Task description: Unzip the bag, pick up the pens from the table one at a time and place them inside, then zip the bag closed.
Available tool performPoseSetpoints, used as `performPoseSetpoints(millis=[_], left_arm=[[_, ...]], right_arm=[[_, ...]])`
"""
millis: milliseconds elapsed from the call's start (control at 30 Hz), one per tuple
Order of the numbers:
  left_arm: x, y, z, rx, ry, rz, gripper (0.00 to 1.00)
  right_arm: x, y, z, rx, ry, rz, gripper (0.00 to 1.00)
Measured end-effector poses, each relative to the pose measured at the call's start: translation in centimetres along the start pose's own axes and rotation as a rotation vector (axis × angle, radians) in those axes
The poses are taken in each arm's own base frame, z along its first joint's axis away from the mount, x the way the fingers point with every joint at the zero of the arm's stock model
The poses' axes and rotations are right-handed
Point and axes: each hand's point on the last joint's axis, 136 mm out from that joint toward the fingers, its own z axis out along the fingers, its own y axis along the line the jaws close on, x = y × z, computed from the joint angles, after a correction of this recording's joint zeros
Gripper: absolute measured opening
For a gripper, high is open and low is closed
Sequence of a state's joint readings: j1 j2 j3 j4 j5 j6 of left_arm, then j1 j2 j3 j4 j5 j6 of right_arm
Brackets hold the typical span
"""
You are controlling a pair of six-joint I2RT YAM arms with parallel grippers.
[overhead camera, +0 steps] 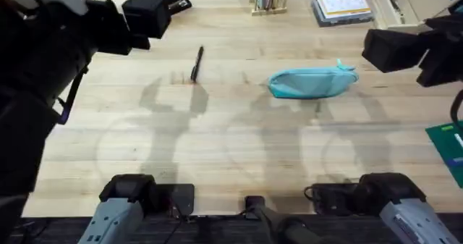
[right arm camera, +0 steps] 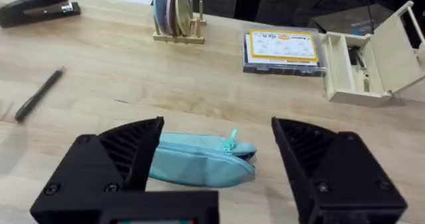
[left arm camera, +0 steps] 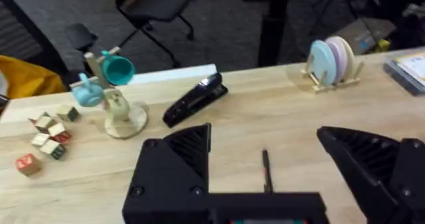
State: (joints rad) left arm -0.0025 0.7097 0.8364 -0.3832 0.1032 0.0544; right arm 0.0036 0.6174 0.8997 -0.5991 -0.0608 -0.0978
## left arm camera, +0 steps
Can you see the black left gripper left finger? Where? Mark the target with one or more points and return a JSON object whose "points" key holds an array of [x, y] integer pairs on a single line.
{"points": [[169, 177]]}

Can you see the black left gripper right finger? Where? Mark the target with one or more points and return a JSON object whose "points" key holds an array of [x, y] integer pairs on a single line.
{"points": [[375, 171]]}

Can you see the wooden cup stand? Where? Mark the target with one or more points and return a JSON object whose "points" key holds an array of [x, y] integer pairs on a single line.
{"points": [[127, 121]]}

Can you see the black stapler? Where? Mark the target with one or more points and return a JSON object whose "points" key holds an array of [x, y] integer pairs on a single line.
{"points": [[194, 101]]}

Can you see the cream cup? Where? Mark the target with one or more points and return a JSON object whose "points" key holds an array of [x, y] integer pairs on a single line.
{"points": [[117, 106]]}

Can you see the wooden plate rack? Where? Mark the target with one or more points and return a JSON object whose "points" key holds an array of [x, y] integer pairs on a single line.
{"points": [[335, 83]]}

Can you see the black pen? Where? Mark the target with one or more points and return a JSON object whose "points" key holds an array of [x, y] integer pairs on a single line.
{"points": [[266, 171]]}

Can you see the stack of flat boxes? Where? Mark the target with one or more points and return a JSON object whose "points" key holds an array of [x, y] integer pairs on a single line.
{"points": [[406, 72]]}

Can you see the white flat board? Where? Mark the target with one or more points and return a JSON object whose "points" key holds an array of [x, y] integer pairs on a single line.
{"points": [[172, 73]]}

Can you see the cream plate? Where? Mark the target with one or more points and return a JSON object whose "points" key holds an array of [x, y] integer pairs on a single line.
{"points": [[350, 56]]}

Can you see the light blue cup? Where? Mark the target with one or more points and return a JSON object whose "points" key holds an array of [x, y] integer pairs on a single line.
{"points": [[87, 93]]}

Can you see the teal cup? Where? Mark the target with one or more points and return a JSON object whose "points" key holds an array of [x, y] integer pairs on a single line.
{"points": [[118, 69]]}

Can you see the lilac plate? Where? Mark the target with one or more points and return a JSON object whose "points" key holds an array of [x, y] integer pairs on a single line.
{"points": [[340, 56]]}

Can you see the light blue plate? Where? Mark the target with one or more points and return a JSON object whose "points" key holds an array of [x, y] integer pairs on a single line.
{"points": [[321, 62]]}

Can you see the cardboard box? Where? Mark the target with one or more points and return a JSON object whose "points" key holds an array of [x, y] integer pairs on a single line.
{"points": [[362, 34]]}

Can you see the red-faced wooden toy block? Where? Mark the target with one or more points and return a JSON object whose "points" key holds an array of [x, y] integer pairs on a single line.
{"points": [[27, 164]]}

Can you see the black table leg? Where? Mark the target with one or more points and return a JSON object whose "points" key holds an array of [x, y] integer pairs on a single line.
{"points": [[272, 34]]}

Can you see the black office chair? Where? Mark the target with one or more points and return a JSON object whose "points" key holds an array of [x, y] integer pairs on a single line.
{"points": [[156, 4]]}

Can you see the yellow cloth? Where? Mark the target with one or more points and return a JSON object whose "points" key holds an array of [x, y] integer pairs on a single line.
{"points": [[26, 79]]}

